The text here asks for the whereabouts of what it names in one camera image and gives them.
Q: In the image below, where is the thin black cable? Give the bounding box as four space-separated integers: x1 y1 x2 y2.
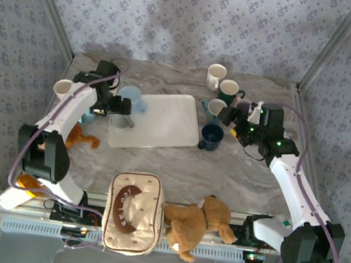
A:
240 144 267 163

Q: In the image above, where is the aluminium frame post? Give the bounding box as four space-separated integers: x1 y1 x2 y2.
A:
9 0 84 62
294 0 351 100

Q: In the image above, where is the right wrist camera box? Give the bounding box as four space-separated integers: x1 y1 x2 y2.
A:
247 100 266 124

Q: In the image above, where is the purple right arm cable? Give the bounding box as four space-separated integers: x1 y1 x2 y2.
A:
240 100 351 263

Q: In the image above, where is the navy blue mug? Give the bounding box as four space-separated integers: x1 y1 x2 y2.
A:
196 121 227 154

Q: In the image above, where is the white mug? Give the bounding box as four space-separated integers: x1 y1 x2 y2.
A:
204 62 229 94

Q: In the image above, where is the dark green mug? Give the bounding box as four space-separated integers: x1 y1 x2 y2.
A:
215 78 248 108

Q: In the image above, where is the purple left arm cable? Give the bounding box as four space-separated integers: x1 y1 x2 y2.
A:
0 46 130 255

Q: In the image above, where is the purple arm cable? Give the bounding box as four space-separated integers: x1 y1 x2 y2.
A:
240 100 351 263
0 46 130 255

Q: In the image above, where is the grey mug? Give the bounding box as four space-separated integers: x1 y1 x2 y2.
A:
109 111 137 132

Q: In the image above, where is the large light blue mug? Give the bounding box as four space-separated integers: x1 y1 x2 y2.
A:
116 84 152 115

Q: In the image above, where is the beige quilted tissue box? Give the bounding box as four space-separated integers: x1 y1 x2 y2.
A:
96 166 171 260

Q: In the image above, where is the brown teddy bear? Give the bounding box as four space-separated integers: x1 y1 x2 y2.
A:
156 188 244 263

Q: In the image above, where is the grey slotted cable duct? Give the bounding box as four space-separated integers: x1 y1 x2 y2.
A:
0 215 264 263

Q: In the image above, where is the small brown plush toy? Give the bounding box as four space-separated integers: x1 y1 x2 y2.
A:
63 122 103 154

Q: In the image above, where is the teal blue textured mug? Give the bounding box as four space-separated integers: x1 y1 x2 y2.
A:
198 95 230 126

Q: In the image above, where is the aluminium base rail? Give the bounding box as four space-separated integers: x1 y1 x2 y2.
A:
0 175 346 262

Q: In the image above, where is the white plastic tray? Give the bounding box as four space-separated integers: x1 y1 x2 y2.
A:
104 84 207 160

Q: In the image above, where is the large beige pink mug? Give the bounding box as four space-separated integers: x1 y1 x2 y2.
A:
234 97 255 115

